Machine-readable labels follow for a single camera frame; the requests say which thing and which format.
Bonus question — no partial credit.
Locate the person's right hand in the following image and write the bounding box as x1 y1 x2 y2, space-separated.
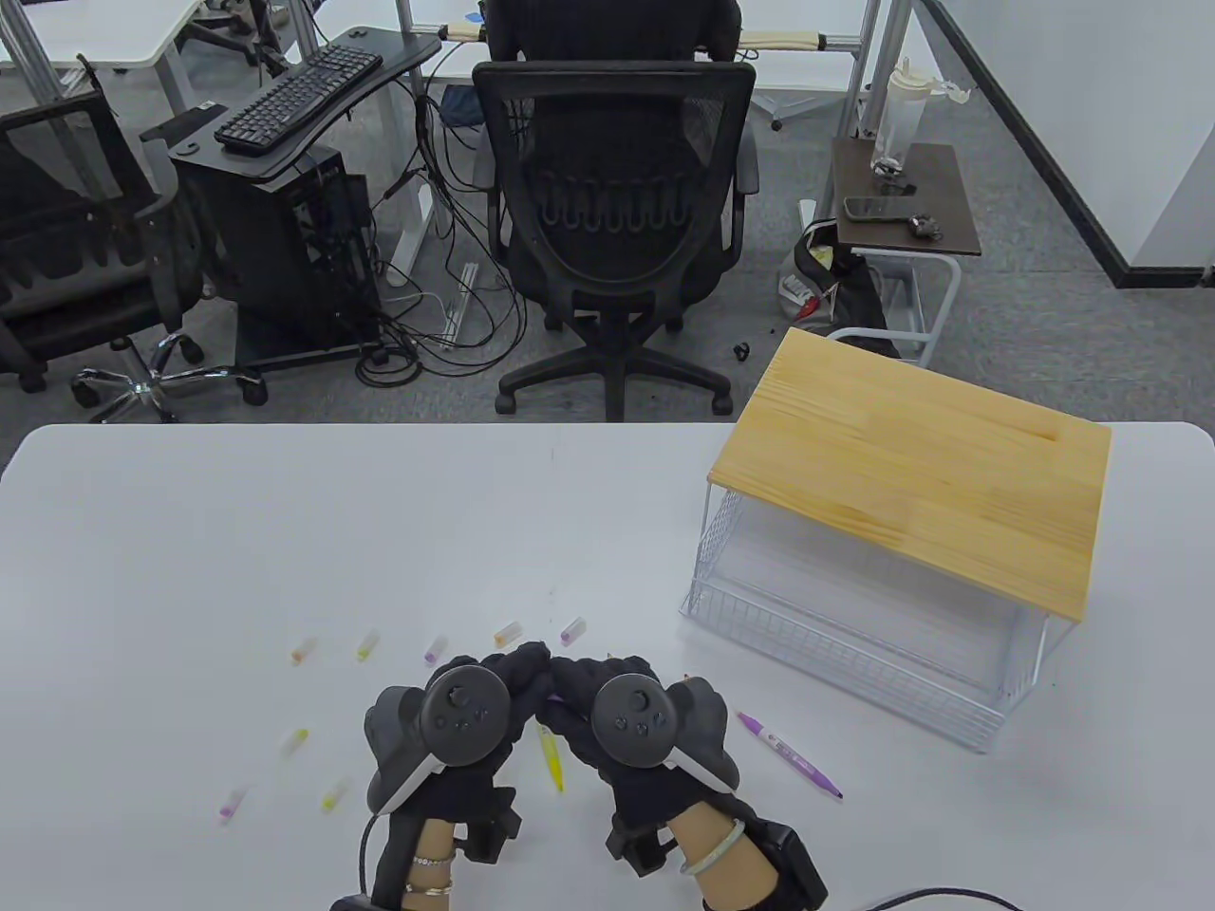
537 653 753 841

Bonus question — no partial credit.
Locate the person's left hand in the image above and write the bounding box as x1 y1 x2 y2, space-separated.
418 641 554 825

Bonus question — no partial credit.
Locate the person's right forearm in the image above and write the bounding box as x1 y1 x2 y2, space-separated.
669 805 791 911

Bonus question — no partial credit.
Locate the person's left forearm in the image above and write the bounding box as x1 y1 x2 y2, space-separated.
403 814 461 911

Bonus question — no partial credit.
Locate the black left hand controller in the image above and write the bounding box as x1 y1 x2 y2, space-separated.
364 664 514 815

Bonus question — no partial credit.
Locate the black hand controller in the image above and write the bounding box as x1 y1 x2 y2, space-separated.
364 664 514 815
589 672 743 796

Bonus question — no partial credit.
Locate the black right hand controller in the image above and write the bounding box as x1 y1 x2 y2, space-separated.
589 672 743 796

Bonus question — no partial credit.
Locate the pale green bangle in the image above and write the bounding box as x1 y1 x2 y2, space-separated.
678 818 749 876

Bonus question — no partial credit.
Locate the black right wrist module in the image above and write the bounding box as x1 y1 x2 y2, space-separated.
745 824 829 911

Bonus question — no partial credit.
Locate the white power strip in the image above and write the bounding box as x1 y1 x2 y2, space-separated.
444 263 483 350

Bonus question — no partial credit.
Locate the wooden basket lid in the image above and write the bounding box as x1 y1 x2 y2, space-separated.
708 327 1112 623

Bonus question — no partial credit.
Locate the black computer tower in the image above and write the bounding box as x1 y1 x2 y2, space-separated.
176 147 383 373

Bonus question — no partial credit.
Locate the white desk leg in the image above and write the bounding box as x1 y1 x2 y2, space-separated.
383 0 455 288

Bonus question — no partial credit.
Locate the dark floor bag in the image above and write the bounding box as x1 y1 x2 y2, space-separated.
776 218 905 360

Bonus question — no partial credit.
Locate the black mesh office chair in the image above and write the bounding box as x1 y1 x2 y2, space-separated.
0 90 271 424
472 59 762 423

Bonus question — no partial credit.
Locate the black keyboard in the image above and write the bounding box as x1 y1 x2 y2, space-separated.
214 45 384 158

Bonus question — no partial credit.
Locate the black curved desk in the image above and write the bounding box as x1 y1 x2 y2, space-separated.
140 26 447 183

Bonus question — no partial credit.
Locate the brown side table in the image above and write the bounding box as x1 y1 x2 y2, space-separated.
824 138 984 369

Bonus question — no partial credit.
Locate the clear tumbler bottle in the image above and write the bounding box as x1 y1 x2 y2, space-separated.
869 57 975 178

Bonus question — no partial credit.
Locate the white desk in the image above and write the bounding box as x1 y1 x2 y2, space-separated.
0 0 207 75

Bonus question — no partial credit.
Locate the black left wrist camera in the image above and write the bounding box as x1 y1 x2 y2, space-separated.
454 786 522 865

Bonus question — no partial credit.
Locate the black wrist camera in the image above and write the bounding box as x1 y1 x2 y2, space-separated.
606 814 681 876
454 786 522 865

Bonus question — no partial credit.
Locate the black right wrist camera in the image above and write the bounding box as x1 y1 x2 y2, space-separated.
606 814 681 876

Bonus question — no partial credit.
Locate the white wire basket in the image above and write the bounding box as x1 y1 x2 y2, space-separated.
680 482 1053 755

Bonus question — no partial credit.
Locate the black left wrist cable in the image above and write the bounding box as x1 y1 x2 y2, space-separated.
330 814 395 911

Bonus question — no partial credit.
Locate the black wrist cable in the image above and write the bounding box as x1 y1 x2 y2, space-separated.
854 886 1024 911
330 814 395 911

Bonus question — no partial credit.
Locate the tangle of black cables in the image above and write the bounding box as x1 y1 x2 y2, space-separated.
353 71 533 388

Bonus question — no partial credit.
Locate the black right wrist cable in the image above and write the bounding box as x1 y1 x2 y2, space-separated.
854 886 1024 911

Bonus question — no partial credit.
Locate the grey metal post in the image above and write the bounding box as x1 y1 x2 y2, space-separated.
833 0 886 143

